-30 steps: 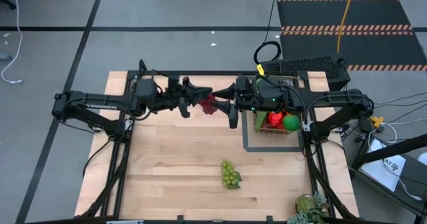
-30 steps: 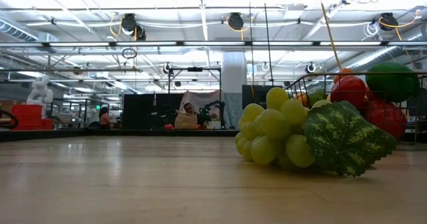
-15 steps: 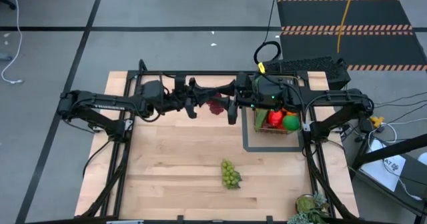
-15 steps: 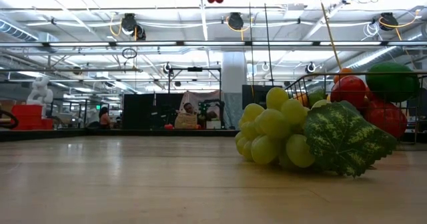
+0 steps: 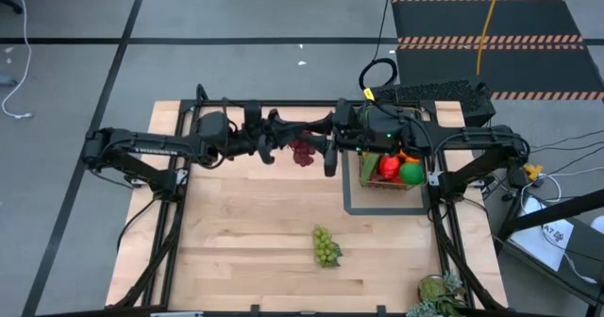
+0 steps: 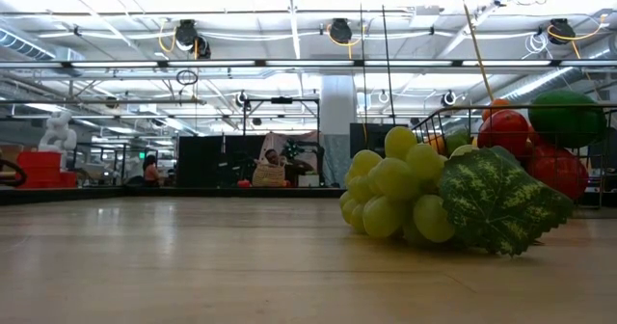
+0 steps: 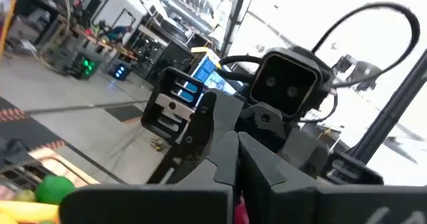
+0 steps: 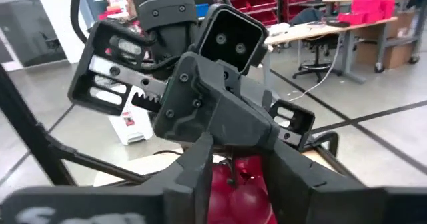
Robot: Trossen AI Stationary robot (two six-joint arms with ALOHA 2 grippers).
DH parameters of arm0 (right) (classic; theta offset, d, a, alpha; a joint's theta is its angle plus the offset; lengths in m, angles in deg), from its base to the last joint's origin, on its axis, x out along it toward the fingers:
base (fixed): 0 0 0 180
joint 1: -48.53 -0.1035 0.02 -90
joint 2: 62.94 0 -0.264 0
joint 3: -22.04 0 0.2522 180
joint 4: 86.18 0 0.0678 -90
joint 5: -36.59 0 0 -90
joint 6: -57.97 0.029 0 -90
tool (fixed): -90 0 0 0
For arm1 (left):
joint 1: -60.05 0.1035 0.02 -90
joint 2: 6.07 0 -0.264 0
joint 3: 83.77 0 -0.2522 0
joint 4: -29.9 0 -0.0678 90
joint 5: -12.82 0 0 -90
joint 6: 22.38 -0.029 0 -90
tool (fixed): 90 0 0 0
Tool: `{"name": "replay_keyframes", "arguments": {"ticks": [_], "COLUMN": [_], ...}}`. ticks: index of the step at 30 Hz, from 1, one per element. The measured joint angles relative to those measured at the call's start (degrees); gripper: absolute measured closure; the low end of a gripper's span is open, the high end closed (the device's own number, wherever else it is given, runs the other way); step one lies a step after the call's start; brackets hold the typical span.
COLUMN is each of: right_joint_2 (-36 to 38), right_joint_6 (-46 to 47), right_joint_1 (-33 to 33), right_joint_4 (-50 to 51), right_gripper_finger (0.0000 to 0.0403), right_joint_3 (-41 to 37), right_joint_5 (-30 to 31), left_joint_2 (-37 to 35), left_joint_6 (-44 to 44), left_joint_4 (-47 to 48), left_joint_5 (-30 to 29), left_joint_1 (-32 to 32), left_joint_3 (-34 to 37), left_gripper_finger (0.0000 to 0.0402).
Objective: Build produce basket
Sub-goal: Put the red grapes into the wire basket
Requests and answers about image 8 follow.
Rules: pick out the dark red grape bunch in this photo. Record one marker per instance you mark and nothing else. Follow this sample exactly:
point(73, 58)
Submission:
point(240, 200)

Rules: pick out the black chair base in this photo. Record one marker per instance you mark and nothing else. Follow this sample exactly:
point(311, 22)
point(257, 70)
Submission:
point(315, 69)

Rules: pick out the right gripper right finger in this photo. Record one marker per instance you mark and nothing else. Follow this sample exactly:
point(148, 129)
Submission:
point(317, 197)

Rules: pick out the white box with red label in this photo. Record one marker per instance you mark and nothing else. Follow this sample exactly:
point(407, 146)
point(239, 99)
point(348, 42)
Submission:
point(133, 130)

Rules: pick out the flat pink crate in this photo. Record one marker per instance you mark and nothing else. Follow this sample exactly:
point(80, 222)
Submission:
point(353, 18)

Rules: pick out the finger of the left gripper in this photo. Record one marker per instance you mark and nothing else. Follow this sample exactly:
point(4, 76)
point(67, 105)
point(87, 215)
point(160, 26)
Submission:
point(187, 100)
point(247, 120)

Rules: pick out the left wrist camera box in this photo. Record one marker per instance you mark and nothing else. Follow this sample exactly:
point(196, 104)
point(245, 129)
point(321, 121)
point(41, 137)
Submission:
point(230, 37)

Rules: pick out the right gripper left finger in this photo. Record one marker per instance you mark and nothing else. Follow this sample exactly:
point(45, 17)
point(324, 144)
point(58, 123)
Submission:
point(187, 184)

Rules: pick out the cardboard box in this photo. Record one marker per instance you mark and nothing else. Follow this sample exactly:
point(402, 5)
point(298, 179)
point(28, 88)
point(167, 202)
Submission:
point(393, 55)

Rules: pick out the dark glass partition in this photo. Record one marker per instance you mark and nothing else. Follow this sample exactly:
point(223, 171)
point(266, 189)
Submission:
point(30, 34)

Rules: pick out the light wood desk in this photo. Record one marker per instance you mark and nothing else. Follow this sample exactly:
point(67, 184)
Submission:
point(300, 32)

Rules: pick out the red storage bin shelving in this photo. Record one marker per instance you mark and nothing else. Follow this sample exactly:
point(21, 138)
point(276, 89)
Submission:
point(247, 0)

